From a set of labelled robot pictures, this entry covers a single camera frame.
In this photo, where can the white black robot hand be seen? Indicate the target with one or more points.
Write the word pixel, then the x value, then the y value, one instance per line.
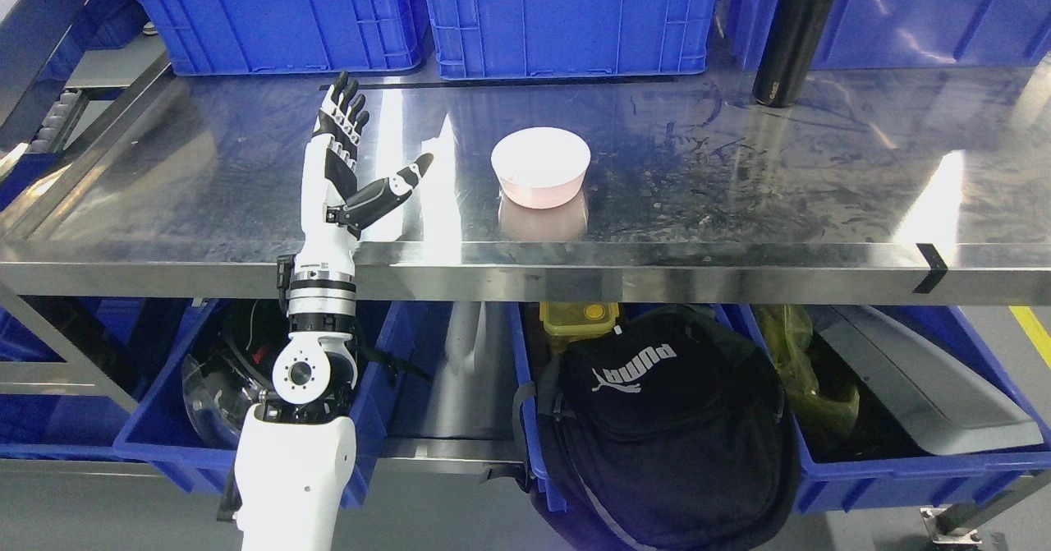
pixel 335 208

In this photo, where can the pink ikea bowl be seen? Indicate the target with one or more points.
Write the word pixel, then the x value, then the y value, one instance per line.
pixel 541 167

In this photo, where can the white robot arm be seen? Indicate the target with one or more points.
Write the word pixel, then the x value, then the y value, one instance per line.
pixel 297 448

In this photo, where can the blue crate top middle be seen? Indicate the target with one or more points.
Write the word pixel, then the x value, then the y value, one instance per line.
pixel 545 39

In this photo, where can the blue crate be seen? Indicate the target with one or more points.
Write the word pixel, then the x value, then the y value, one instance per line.
pixel 274 37
pixel 545 39
pixel 881 34

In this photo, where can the black helmet with visor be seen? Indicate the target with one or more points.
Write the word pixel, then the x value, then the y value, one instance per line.
pixel 229 362

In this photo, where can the blue crate top left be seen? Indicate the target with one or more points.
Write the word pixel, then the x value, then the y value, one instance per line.
pixel 274 37

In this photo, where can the yellow lidded food container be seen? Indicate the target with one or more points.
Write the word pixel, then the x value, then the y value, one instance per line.
pixel 565 322

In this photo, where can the blue bin lower left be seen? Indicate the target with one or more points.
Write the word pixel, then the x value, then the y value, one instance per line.
pixel 161 431

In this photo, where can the blue bin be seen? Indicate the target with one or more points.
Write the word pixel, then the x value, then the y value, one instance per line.
pixel 854 483
pixel 161 431

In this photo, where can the black puma backpack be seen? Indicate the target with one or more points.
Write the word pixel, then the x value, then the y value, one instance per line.
pixel 672 431

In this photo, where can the black thermos bottle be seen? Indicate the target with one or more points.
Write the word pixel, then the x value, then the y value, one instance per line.
pixel 797 26

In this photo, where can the yellow-green plastic bag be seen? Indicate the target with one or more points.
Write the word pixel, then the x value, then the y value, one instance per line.
pixel 823 393

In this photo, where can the blue crate top right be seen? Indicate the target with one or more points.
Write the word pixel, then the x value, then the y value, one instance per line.
pixel 881 34

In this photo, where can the black tape strip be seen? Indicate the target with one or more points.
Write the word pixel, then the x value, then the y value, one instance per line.
pixel 937 268

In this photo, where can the grey flat panel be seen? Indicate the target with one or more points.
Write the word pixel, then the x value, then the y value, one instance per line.
pixel 944 406

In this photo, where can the blue bin lower right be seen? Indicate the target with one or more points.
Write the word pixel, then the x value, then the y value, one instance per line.
pixel 854 483

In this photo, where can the steel table frame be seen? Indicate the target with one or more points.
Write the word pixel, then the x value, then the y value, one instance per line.
pixel 190 187

